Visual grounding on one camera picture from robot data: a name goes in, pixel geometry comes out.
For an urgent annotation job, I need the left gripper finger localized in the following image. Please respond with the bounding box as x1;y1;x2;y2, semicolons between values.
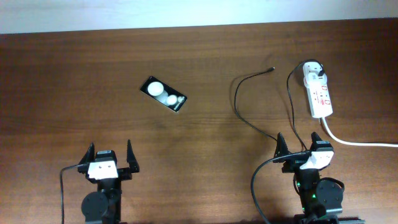
126;139;140;173
78;142;95;165

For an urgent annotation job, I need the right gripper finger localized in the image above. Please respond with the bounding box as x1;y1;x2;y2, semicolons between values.
310;132;323;151
274;133;291;162

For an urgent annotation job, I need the black USB charging cable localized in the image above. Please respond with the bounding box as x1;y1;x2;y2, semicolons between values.
233;58;326;151

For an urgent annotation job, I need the black Samsung flip smartphone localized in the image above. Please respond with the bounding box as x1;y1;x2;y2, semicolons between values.
140;76;188;113

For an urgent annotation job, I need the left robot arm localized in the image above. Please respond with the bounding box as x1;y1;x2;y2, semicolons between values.
78;141;140;224

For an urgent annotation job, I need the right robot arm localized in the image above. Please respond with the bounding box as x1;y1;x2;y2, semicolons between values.
274;132;345;223

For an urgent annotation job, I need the white USB charger plug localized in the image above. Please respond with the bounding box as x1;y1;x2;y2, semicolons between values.
303;72;327;88

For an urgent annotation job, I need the white power strip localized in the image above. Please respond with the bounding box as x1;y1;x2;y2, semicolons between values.
303;62;333;118

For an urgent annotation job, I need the white power strip cord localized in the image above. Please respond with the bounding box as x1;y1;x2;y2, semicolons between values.
320;116;398;148

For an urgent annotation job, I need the right camera black cable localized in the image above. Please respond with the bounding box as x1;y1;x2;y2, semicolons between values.
250;151;312;224

